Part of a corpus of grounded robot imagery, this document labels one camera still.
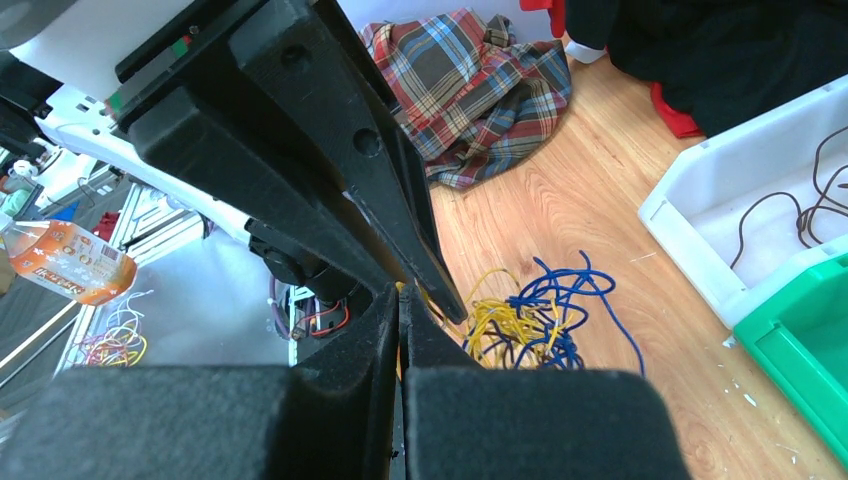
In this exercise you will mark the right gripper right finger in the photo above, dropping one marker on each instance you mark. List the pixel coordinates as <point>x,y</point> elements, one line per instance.
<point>463,421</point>

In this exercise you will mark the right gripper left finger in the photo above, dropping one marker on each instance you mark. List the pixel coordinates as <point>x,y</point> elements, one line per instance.
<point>328,417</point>

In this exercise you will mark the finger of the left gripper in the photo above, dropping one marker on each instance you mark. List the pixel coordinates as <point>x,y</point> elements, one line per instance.
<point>308,59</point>

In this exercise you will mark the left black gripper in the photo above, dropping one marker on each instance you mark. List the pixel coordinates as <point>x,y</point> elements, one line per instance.
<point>189,107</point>

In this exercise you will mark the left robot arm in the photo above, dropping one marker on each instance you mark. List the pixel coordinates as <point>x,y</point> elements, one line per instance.
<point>60,65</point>

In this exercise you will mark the orange drink bottle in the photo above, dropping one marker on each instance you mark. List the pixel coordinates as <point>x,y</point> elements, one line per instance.
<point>68,260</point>

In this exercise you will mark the plaid flannel shirt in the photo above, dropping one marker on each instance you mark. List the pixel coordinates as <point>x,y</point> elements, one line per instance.
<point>473,100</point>

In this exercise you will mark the green plastic bin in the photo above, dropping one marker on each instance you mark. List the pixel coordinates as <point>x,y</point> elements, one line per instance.
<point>798,337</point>

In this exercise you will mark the white plastic bin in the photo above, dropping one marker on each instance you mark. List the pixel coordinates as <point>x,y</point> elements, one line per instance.
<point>725,210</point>

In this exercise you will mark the black shirt on hanger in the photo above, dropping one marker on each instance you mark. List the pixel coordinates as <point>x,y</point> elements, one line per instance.
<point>720,62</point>

